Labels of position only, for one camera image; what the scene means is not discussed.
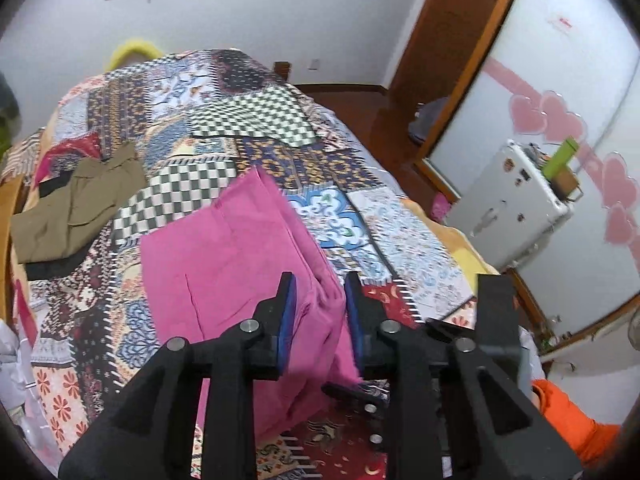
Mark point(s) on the white plastic bag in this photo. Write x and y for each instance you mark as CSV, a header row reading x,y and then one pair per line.
x,y
17,380

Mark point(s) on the white wall socket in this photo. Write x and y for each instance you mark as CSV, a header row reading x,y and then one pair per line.
x,y
315,64

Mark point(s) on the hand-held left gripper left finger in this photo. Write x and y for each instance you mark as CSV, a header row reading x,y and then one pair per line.
x,y
288,327

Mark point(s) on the pink small item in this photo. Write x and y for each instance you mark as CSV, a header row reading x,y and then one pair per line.
x,y
441,209

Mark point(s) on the patchwork blanket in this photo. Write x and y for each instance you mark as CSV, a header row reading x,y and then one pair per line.
x,y
240,110

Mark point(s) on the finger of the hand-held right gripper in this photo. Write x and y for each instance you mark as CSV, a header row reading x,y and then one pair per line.
x,y
372,422
497,315

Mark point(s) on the wooden wardrobe door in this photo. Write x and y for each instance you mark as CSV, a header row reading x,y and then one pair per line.
x,y
450,35

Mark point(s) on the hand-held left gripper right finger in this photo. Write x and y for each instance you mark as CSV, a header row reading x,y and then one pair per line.
x,y
352,327

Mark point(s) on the pink pants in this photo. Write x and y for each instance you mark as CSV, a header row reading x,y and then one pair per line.
x,y
225,270

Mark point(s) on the red white door sticker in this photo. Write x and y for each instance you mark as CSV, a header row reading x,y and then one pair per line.
x,y
561,22

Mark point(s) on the green cylinder bottle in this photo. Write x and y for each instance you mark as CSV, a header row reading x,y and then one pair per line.
x,y
562,157

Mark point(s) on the white sliding door pink hearts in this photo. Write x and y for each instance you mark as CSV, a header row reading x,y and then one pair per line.
x,y
550,85

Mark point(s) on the brown basket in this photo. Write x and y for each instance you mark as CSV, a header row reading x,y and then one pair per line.
x,y
567,185

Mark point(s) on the red patterned cloth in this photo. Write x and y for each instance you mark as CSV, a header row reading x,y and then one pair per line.
x,y
65,152

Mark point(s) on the olive green pants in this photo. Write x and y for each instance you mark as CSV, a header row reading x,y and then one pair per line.
x,y
75,210

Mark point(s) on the person's right forearm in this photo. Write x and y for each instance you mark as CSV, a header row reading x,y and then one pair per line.
x,y
575,420

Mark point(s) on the yellow bed sheet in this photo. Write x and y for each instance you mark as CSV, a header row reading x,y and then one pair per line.
x,y
460,245

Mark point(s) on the wooden bed post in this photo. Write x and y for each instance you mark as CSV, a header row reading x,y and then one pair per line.
x,y
282,70

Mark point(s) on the grey bag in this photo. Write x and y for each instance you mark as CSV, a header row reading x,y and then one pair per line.
x,y
430,122

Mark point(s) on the white mini fridge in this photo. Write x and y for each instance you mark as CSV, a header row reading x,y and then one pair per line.
x,y
505,205

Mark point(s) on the black cloth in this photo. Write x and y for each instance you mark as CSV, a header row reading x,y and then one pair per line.
x,y
55,266

